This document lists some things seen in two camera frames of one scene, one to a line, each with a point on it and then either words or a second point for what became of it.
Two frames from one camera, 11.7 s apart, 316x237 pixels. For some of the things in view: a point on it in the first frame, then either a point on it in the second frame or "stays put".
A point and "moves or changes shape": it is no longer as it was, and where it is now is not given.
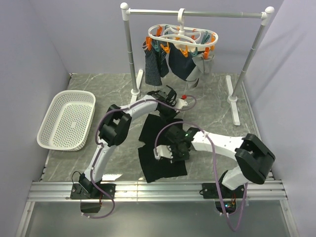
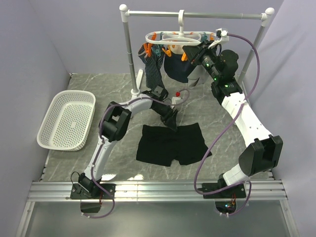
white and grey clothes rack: [137, 76] stays put
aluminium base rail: [154, 191] stays put
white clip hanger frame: [184, 37] moves or changes shape
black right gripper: [186, 157] to [195, 53]
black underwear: [155, 170] moves or changes shape
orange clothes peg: [148, 40] to [147, 47]
